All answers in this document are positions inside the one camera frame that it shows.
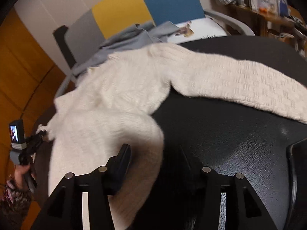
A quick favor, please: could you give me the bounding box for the person left hand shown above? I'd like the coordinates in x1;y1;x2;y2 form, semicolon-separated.
14;163;33;191

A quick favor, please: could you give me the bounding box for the white printed seat cushion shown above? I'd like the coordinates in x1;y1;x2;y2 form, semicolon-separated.
167;18;227;44

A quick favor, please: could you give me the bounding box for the cream knit sweater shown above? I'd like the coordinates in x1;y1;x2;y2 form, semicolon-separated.
43;43;306;229

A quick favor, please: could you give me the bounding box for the grey yellow blue chair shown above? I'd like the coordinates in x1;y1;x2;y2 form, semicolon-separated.
55;0;254;97

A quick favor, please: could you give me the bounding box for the wooden desk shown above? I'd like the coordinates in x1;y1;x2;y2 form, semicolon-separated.
225;3;307;53

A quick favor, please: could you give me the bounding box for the grey blue garment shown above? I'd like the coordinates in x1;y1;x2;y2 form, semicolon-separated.
72;21;180;76

